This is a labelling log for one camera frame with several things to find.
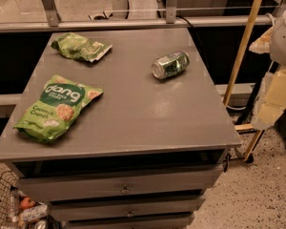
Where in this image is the orange fruit in basket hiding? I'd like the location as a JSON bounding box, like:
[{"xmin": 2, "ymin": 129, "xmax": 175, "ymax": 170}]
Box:
[{"xmin": 20, "ymin": 197, "xmax": 35, "ymax": 210}]

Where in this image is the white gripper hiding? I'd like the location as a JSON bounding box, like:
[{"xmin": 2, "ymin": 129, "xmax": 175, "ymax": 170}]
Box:
[{"xmin": 249, "ymin": 10, "xmax": 286, "ymax": 130}]

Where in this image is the metal railing frame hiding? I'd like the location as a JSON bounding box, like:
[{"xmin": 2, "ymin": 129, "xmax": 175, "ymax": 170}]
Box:
[{"xmin": 0, "ymin": 0, "xmax": 286, "ymax": 32}]

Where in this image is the black wire basket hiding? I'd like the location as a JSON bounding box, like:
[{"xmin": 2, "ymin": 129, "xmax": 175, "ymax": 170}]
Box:
[{"xmin": 0, "ymin": 170, "xmax": 51, "ymax": 229}]

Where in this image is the plastic bottle in basket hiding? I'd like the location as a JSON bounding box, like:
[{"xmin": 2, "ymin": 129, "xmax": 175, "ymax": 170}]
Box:
[{"xmin": 20, "ymin": 204, "xmax": 49, "ymax": 223}]

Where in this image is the grey drawer cabinet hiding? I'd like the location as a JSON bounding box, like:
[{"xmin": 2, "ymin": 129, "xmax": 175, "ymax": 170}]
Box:
[{"xmin": 0, "ymin": 29, "xmax": 240, "ymax": 229}]

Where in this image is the green Dang chips bag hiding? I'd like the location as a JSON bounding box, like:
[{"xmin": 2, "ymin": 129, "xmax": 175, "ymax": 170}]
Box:
[{"xmin": 14, "ymin": 74, "xmax": 103, "ymax": 143}]

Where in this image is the crumpled green snack bag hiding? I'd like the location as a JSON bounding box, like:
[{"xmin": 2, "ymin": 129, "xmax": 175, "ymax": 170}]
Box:
[{"xmin": 51, "ymin": 32, "xmax": 112, "ymax": 63}]

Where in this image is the green soda can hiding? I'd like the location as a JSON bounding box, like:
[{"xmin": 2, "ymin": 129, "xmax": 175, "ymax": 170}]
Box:
[{"xmin": 152, "ymin": 51, "xmax": 190, "ymax": 79}]

